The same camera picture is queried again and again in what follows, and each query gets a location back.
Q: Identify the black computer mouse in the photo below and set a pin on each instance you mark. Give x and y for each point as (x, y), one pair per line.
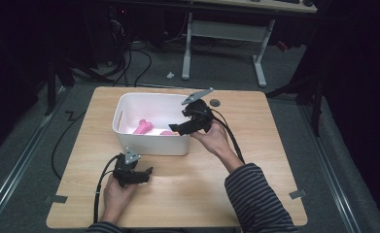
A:
(307, 3)

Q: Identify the grey tape piece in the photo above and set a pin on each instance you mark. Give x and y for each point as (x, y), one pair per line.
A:
(56, 199)
(297, 194)

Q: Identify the metal floor rail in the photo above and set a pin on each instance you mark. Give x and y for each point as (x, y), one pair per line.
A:
(330, 168)
(19, 161)

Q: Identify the black keyboard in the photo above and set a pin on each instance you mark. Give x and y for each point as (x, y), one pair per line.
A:
(286, 1)

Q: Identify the small red object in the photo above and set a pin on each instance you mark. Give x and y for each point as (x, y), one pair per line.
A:
(282, 46)

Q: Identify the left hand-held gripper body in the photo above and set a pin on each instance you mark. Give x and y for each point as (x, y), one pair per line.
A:
(126, 171)

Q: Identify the grey table grommet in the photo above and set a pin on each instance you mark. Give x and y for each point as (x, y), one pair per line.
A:
(215, 103)

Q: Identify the person's right hand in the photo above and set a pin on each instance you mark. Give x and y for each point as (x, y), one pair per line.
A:
(215, 140)

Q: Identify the dark computer tower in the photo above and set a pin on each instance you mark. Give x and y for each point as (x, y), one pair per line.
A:
(118, 32)

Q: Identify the person's left hand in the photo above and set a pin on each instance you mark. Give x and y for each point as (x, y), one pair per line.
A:
(116, 199)

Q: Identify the pink bone chew toy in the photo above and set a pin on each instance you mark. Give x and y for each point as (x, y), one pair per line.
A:
(143, 127)

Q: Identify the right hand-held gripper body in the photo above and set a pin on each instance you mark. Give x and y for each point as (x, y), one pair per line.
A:
(199, 115)

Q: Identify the white-legged wooden desk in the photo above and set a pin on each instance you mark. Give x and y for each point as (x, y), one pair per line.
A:
(226, 30)

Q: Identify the dark metal stand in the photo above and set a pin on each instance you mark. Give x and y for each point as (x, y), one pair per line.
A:
(314, 100)
(51, 87)

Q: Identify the white plastic bin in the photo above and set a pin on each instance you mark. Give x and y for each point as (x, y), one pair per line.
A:
(152, 129)

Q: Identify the white paper scrap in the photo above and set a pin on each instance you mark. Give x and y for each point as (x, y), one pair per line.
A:
(170, 75)

